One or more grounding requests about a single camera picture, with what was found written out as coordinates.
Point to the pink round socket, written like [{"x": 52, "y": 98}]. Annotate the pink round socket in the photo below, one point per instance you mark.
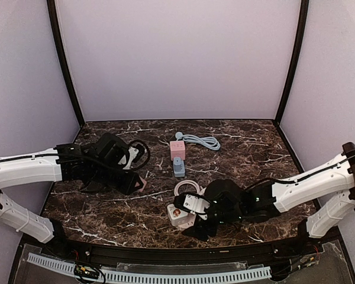
[{"x": 185, "y": 226}]

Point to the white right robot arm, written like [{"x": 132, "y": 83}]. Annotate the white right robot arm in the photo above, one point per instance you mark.
[{"x": 269, "y": 198}]

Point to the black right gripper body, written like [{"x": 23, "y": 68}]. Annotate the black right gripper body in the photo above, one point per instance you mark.
[{"x": 206, "y": 220}]

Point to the small pink charger plug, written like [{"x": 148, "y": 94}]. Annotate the small pink charger plug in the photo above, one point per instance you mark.
[{"x": 142, "y": 184}]

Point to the black left corner post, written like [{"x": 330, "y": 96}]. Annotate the black left corner post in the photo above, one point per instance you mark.
[{"x": 64, "y": 66}]

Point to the black right corner post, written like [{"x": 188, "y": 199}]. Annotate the black right corner post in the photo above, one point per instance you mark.
[{"x": 297, "y": 45}]

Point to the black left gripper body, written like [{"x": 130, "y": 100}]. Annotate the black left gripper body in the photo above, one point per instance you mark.
[{"x": 118, "y": 180}]

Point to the pink cube socket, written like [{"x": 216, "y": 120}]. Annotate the pink cube socket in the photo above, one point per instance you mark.
[{"x": 177, "y": 149}]

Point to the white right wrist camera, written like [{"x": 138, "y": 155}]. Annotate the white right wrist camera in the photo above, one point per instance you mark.
[{"x": 192, "y": 203}]

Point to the white cube socket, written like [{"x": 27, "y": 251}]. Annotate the white cube socket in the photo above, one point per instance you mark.
[{"x": 177, "y": 216}]

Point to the white slotted cable duct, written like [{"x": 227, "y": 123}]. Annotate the white slotted cable duct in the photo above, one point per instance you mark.
[{"x": 132, "y": 273}]

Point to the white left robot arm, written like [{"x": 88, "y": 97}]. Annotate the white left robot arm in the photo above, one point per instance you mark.
[{"x": 39, "y": 167}]

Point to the small circuit board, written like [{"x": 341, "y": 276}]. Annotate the small circuit board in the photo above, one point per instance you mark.
[{"x": 86, "y": 272}]

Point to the black corner post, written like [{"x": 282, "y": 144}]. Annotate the black corner post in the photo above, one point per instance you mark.
[
  {"x": 297, "y": 45},
  {"x": 64, "y": 66}
]

